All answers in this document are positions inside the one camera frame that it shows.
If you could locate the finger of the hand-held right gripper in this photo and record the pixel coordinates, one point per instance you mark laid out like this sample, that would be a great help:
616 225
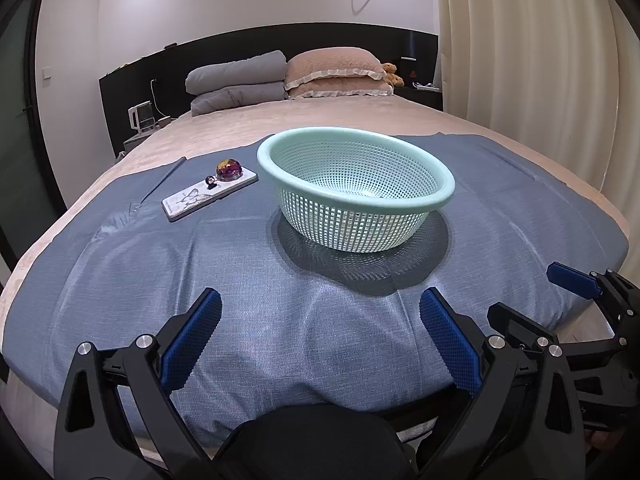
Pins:
570 280
520 322

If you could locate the dark door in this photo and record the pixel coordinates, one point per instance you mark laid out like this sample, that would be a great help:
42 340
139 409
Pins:
22 135

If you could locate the grey bedside table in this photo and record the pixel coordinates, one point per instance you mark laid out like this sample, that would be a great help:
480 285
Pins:
145 140

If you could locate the purple glass ball charm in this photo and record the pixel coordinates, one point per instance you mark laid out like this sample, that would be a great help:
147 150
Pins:
229 169

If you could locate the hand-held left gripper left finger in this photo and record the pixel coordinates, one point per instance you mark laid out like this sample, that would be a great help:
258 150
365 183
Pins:
195 340

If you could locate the grey folded quilt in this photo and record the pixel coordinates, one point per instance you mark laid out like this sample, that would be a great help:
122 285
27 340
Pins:
235 97

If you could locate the blue cloth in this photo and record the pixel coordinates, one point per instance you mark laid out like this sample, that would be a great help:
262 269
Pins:
150 270

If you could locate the grey pillows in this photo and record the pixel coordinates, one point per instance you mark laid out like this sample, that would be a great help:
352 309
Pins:
235 72

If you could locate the white patterned phone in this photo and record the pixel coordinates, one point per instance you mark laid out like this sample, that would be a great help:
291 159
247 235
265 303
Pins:
200 200

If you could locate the mint green plastic basket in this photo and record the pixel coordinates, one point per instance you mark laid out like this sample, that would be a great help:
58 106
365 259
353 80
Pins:
350 175

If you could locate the white kettle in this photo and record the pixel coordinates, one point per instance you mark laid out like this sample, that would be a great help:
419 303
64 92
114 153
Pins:
141 117

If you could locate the black nightstand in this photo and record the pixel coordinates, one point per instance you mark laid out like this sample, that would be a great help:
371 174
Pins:
420 99

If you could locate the person's right hand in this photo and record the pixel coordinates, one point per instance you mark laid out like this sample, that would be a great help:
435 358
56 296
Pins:
602 447

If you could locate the brown teddy bear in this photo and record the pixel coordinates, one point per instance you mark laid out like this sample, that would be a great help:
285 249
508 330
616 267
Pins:
392 75

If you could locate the pink frilled pillow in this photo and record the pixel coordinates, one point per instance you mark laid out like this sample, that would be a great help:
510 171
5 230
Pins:
340 89
335 65

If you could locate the black headboard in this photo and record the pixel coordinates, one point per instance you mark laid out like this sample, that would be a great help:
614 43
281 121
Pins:
225 47

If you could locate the white power strip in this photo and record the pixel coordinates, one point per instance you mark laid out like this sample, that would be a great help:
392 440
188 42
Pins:
427 86

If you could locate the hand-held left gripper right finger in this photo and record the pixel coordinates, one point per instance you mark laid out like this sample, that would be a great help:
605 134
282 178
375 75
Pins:
450 345

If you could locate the small black white charm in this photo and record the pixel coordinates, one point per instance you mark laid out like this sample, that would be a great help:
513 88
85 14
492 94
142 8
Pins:
211 181

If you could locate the cream curtain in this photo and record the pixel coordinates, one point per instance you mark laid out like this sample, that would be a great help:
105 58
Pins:
530 60

